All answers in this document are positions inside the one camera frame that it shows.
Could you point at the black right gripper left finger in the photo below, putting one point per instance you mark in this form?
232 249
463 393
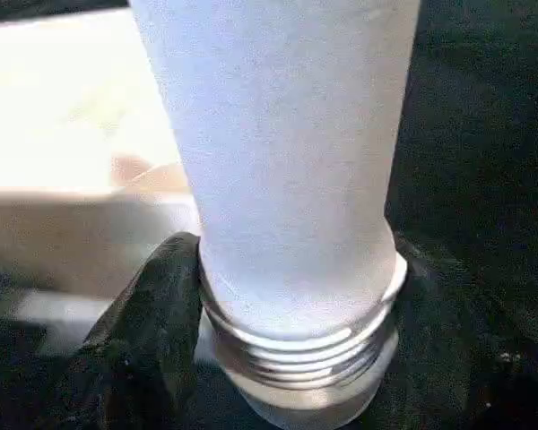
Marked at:
139 349

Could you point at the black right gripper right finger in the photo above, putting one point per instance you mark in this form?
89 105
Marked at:
453 367

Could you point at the white plastic table leg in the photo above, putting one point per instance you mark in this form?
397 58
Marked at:
287 157

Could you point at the white plastic table top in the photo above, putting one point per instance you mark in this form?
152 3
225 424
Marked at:
49 112

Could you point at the black mat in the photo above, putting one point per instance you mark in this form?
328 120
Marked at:
475 134

